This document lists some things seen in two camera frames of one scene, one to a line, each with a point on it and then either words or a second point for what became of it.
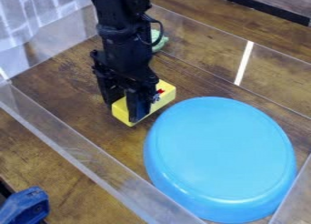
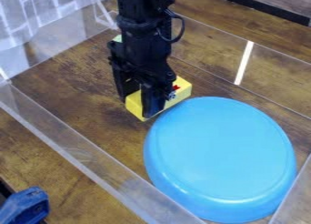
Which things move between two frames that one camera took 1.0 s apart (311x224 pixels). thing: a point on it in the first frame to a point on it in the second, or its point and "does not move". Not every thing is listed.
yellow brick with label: x=165 y=96 to x=182 y=89
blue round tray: x=218 y=156 does not move
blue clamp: x=26 y=206 does not move
